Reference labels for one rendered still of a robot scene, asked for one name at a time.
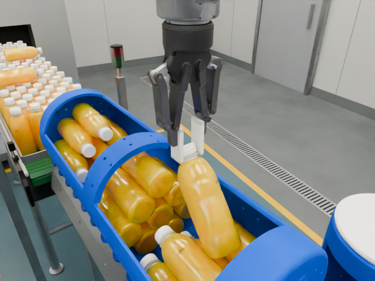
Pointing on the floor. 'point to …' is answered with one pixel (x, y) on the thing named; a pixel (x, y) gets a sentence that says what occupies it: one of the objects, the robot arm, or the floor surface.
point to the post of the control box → (11, 203)
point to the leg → (94, 267)
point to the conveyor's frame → (19, 169)
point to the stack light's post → (121, 92)
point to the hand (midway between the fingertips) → (187, 140)
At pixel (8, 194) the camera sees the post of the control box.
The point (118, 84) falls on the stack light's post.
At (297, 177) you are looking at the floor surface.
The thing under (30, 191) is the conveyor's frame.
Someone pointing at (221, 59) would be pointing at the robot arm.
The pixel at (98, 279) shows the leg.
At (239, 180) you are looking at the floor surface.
